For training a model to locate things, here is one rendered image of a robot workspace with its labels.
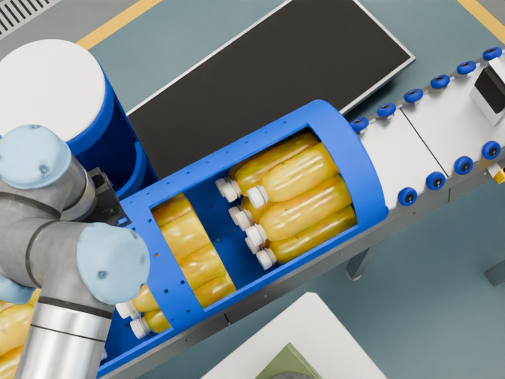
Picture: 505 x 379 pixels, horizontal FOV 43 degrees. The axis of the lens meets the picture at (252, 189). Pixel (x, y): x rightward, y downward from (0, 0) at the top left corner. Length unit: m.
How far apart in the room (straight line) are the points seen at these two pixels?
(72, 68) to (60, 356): 1.03
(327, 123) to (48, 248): 0.70
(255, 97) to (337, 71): 0.33
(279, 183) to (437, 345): 1.33
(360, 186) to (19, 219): 0.68
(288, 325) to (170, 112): 1.42
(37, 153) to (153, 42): 2.10
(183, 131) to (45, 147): 1.71
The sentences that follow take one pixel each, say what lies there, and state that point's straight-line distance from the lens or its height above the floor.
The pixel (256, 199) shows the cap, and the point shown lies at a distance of 1.23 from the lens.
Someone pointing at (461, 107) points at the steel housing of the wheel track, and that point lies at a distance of 1.64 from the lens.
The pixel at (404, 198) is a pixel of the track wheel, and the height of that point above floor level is 0.97.
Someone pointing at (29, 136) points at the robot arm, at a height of 1.70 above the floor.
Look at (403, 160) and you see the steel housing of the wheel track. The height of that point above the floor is 0.93.
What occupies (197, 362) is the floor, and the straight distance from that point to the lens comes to 2.37.
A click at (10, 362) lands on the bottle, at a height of 1.15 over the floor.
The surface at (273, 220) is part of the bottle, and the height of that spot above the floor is 1.15.
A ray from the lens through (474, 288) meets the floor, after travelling 2.49.
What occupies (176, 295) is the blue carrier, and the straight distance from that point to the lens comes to 1.18.
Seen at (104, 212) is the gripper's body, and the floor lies 1.48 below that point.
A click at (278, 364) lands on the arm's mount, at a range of 1.08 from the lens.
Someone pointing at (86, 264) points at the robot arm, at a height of 1.75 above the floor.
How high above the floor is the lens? 2.34
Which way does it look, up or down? 71 degrees down
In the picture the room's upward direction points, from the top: 6 degrees counter-clockwise
